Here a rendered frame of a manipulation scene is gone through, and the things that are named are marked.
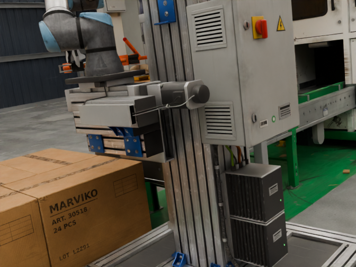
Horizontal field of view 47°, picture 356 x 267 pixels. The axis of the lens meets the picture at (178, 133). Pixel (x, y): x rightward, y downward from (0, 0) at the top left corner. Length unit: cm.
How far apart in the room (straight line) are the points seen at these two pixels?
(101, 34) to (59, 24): 15
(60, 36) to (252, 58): 70
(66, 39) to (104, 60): 15
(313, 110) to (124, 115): 228
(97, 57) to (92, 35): 8
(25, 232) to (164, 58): 95
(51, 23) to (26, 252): 97
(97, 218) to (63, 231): 18
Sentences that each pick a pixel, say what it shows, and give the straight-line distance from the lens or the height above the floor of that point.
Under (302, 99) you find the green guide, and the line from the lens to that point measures 345.
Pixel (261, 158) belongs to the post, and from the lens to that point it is 247.
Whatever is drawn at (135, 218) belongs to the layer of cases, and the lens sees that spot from 225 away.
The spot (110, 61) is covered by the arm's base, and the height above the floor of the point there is 108.
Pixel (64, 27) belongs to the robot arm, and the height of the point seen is 122.
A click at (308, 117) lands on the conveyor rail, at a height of 48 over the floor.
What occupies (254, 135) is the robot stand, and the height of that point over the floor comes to 80.
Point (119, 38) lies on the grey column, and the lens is 358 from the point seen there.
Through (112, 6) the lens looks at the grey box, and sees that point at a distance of 351.
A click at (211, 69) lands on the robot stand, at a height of 102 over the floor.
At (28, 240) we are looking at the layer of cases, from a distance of 194.
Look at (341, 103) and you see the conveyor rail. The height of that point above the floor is 49.
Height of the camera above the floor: 108
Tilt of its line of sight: 11 degrees down
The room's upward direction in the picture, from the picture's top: 7 degrees counter-clockwise
